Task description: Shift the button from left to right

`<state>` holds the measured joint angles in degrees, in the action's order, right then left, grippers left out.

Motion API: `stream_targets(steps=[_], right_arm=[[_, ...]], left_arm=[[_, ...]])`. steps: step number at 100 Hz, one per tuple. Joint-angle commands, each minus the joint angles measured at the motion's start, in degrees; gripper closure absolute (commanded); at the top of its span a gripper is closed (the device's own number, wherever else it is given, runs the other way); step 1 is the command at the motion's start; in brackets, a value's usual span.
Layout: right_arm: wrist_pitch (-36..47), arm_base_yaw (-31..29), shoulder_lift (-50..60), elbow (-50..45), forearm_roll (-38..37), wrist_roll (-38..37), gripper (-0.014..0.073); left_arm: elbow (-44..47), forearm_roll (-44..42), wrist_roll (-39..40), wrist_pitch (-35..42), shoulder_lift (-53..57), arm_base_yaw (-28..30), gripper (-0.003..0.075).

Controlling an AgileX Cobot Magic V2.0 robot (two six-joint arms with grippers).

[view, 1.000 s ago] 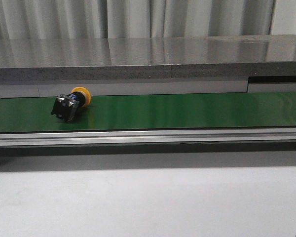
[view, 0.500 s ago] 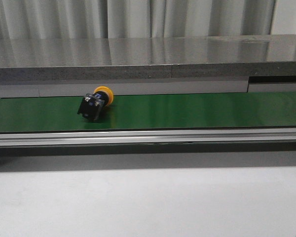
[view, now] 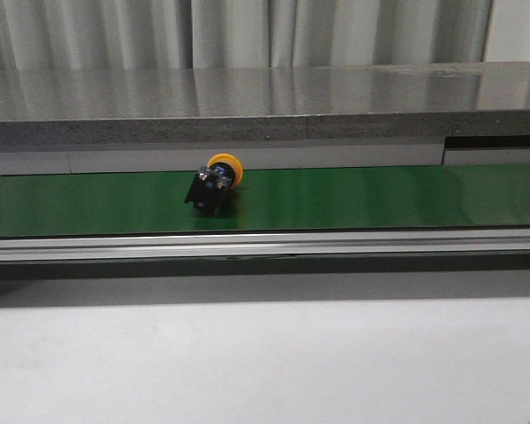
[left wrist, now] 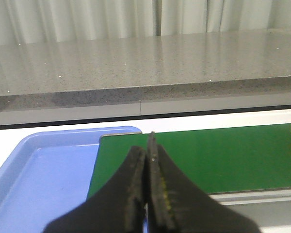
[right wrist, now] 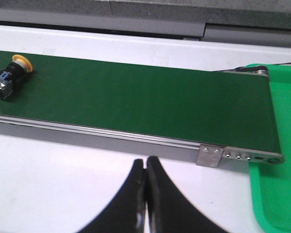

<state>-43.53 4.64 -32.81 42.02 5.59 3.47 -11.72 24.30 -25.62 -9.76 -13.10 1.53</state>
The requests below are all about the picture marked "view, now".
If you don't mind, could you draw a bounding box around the yellow black push button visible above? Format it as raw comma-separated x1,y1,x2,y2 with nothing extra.
185,153,244,215

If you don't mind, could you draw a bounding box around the grey rail segment right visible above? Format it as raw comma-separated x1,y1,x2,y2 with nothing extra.
443,135,530,165

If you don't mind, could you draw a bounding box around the green conveyor belt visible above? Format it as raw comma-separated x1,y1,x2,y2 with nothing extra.
0,164,530,238

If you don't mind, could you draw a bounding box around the white pleated curtain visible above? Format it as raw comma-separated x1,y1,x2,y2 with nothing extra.
0,1,530,71

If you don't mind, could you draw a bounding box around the rear grey conveyor rail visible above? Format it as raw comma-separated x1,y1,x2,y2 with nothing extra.
0,137,444,176

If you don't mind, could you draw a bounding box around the front aluminium conveyor rail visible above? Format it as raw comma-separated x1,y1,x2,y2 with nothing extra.
0,228,530,262

